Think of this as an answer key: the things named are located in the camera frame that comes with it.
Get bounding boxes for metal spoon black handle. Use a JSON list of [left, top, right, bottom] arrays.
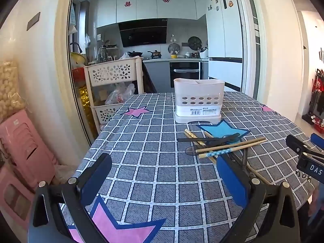
[[177, 133, 240, 144]]

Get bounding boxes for white plastic storage rack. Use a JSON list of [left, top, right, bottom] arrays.
[[83, 57, 145, 132]]

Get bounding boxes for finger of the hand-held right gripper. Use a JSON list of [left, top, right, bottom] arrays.
[[310, 133, 324, 146], [286, 134, 324, 158]]

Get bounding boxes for gold foil wrapping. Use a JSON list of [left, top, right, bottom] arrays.
[[79, 85, 96, 132]]

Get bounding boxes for blue patterned chopstick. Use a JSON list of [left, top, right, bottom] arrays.
[[198, 148, 238, 159]]

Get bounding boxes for white plastic bag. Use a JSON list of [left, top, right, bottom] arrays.
[[119, 52, 137, 61]]

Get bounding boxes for dark grey spoon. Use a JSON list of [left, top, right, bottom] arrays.
[[185, 139, 240, 157]]

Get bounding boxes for white plastic utensil holder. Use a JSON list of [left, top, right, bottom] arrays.
[[173, 78, 222, 124]]

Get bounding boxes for yellow plastic bowl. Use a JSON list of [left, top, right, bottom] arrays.
[[70, 52, 87, 64]]

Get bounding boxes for pink plastic stool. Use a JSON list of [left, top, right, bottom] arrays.
[[0, 109, 60, 193], [0, 167, 36, 231]]

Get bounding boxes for black built-in oven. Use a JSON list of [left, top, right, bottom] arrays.
[[169, 61, 202, 87]]

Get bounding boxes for bamboo chopstick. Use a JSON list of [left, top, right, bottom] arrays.
[[202, 139, 268, 155], [203, 131, 271, 185], [195, 136, 267, 153]]

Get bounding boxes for metal kitchen faucet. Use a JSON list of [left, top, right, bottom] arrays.
[[69, 42, 83, 54]]

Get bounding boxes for grey checked tablecloth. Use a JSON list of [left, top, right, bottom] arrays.
[[59, 91, 317, 243]]

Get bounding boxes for white refrigerator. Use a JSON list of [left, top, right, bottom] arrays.
[[205, 0, 244, 92]]

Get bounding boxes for clear plastic bag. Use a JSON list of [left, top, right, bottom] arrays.
[[105, 82, 136, 105]]

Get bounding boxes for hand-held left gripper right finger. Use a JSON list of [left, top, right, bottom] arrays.
[[216, 154, 301, 243]]

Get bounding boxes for black range hood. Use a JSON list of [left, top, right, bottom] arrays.
[[118, 18, 168, 48]]

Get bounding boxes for bag of beige balls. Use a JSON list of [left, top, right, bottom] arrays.
[[0, 60, 27, 122]]

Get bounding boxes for grey wall switch plate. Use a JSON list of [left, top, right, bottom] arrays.
[[26, 12, 41, 31]]

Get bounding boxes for red and black equipment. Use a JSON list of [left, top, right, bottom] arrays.
[[302, 68, 324, 127]]

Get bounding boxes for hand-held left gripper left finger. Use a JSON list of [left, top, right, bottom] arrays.
[[28, 152, 112, 243]]

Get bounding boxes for beige patterned chopstick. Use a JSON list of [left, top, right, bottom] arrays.
[[187, 128, 211, 148], [184, 129, 218, 164]]

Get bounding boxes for white wall cabinets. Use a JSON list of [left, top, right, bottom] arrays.
[[97, 0, 198, 29]]

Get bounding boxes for round black hanging pan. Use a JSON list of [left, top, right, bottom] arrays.
[[188, 36, 202, 50]]

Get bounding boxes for grey kitchen counter cabinet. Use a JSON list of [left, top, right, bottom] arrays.
[[142, 57, 209, 93]]

